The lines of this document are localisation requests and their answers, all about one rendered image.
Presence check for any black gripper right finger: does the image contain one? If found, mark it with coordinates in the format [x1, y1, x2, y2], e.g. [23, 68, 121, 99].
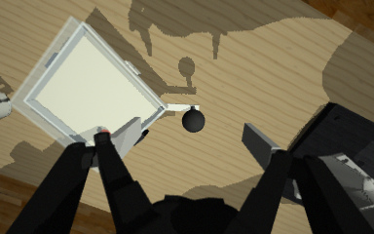
[224, 123, 374, 234]

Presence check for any grey mug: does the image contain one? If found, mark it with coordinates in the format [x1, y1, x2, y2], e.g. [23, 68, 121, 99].
[0, 94, 12, 118]

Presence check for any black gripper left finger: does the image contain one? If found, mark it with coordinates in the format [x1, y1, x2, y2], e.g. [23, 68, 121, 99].
[6, 117, 172, 234]

